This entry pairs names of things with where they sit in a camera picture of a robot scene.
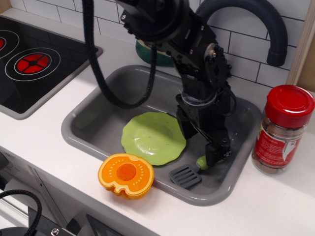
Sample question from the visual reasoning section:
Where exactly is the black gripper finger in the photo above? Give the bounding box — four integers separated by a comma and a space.
176, 110, 197, 140
205, 144, 225, 165

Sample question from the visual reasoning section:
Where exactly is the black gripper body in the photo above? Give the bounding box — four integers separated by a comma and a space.
176, 91, 237, 157

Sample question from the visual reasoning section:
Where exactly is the green handled grey spatula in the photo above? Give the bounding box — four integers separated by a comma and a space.
169, 155, 214, 189

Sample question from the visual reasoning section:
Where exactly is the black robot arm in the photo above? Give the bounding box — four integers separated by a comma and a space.
119, 0, 237, 167

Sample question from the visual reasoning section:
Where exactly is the green scalloped plate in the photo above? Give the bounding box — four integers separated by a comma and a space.
121, 112, 187, 166

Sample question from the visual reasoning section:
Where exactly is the grey sink basin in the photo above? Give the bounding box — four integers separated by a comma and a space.
62, 71, 261, 206

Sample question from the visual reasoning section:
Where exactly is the red lidded spice jar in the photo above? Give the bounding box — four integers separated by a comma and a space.
252, 85, 315, 175

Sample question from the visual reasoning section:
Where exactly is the orange toy pumpkin half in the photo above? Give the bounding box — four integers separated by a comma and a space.
98, 153, 155, 200

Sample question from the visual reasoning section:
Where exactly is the green toy avocado half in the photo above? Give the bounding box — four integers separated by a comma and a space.
135, 40, 174, 67

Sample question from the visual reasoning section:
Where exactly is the dark grey faucet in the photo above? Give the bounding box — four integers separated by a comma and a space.
196, 0, 288, 67

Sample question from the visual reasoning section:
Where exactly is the black toy stovetop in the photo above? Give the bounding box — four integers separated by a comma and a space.
0, 16, 90, 120

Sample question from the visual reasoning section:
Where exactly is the black braided cable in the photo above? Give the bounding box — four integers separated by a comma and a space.
82, 0, 158, 110

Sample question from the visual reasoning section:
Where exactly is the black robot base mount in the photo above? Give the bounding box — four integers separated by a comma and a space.
0, 206, 124, 236

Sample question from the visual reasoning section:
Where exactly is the black cable lower left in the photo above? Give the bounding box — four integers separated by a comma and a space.
0, 189, 42, 236

